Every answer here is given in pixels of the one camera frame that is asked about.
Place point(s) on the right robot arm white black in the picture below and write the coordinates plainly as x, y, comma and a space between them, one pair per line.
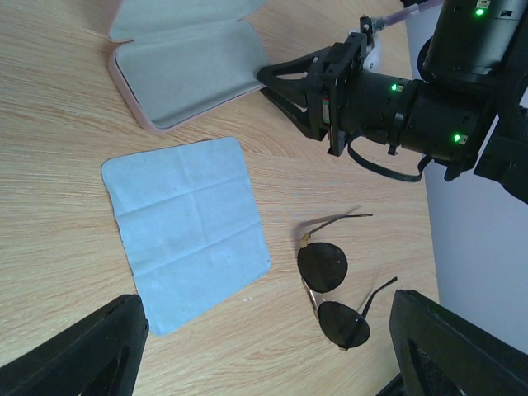
464, 111

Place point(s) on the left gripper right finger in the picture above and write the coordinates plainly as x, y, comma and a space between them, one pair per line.
440, 353

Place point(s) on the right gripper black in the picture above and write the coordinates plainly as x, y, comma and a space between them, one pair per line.
329, 73

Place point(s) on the light blue cleaning cloth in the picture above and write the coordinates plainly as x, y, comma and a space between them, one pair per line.
190, 227

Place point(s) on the pink glasses case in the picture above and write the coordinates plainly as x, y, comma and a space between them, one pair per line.
176, 60

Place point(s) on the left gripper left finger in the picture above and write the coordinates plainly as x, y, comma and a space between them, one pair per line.
99, 355

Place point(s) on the black gold sunglasses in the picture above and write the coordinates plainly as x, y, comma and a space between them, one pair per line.
323, 267

